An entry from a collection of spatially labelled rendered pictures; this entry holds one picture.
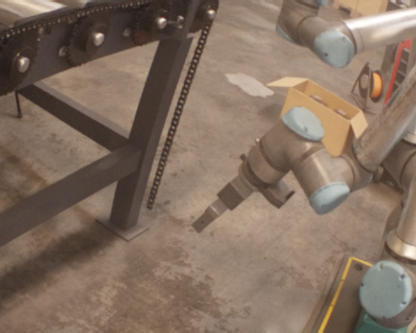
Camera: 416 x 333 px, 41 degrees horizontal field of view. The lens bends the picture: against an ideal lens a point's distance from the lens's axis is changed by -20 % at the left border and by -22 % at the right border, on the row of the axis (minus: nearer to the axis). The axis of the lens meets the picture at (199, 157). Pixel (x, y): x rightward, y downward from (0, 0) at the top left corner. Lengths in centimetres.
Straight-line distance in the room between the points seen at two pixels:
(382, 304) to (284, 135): 46
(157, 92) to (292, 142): 89
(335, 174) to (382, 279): 29
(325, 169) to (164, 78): 93
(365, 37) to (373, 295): 59
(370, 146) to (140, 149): 105
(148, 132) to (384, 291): 125
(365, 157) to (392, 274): 34
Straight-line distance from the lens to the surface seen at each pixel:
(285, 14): 144
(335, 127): 353
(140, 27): 174
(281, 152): 134
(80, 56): 155
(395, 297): 120
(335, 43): 132
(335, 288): 190
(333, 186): 130
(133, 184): 228
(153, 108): 216
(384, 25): 143
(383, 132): 134
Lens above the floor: 134
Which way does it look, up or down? 26 degrees down
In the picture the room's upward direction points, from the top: 18 degrees clockwise
